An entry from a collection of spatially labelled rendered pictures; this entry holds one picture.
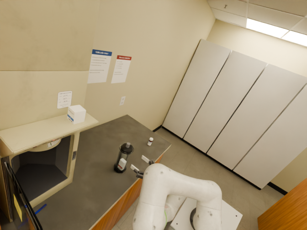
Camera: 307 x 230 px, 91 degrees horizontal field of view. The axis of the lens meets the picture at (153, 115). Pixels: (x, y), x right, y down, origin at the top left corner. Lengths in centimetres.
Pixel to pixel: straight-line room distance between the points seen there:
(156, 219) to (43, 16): 75
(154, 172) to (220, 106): 280
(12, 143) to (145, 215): 50
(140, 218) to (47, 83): 60
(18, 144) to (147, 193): 47
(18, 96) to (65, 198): 71
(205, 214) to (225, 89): 263
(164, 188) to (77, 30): 67
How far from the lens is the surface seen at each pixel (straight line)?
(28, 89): 65
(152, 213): 67
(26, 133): 67
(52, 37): 62
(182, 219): 121
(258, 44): 373
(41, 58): 63
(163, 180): 66
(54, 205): 115
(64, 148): 102
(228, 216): 125
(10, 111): 67
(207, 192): 91
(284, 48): 377
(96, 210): 113
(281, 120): 343
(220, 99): 331
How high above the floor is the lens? 194
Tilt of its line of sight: 26 degrees down
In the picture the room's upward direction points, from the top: 22 degrees clockwise
